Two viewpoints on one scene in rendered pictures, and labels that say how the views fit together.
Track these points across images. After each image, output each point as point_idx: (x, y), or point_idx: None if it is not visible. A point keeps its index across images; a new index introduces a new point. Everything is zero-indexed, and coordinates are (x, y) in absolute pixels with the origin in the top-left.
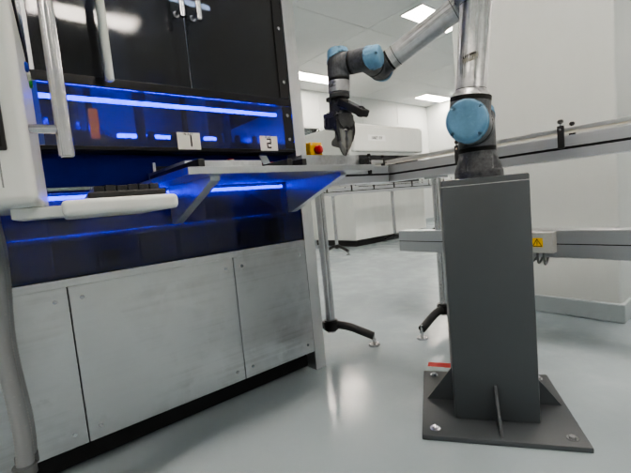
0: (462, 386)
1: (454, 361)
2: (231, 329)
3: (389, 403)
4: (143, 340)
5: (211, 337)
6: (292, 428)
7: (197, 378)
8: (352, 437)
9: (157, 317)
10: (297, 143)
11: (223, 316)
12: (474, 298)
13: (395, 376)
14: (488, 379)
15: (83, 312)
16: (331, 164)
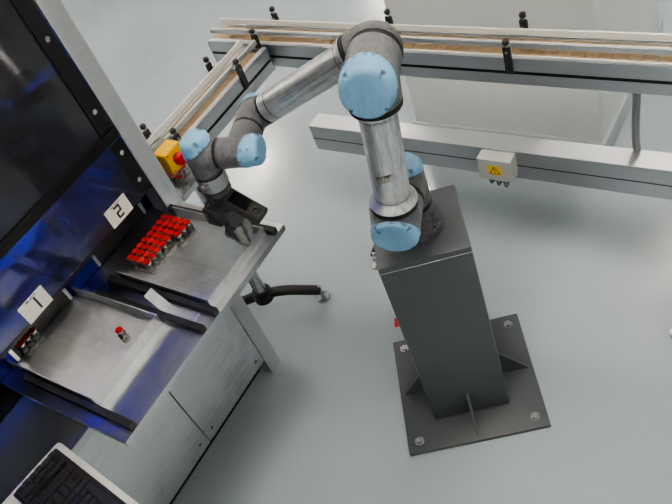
0: (437, 400)
1: (426, 388)
2: (177, 420)
3: (368, 410)
4: None
5: (163, 442)
6: (286, 481)
7: (168, 481)
8: (347, 475)
9: (107, 475)
10: (149, 173)
11: (164, 418)
12: (435, 345)
13: (364, 359)
14: (460, 390)
15: None
16: (239, 271)
